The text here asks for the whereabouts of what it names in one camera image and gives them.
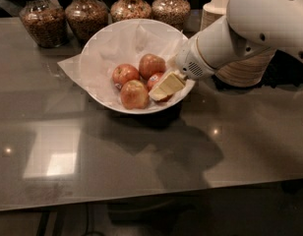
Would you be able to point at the white bowl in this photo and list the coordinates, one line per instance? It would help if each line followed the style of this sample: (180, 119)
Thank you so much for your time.
(99, 49)

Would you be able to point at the glass cereal jar far left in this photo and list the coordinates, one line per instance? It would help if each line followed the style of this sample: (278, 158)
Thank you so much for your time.
(45, 22)

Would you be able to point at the white paper liner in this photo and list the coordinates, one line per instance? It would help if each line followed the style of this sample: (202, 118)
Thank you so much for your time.
(105, 56)

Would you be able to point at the paper bowl stack rear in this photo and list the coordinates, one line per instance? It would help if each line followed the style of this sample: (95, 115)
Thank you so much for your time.
(213, 11)

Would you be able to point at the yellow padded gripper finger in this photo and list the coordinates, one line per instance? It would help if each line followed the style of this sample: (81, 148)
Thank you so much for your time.
(169, 83)

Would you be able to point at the red apple back right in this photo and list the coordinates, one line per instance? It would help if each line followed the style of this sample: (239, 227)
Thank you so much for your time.
(151, 64)

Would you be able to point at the red apple left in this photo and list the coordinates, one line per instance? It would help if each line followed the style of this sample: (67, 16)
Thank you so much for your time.
(124, 73)

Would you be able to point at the yellow-red apple front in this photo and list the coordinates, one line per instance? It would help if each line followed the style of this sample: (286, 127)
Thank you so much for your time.
(134, 95)

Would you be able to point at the red apple with sticker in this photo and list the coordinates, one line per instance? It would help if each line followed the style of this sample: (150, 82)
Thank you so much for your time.
(153, 80)

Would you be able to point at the glass cereal jar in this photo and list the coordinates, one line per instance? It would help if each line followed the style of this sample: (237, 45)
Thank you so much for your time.
(123, 10)
(172, 12)
(45, 22)
(86, 17)

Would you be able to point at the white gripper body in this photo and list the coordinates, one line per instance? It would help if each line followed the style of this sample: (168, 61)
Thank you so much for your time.
(190, 61)

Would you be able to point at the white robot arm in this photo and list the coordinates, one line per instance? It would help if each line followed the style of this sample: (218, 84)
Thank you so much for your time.
(248, 28)

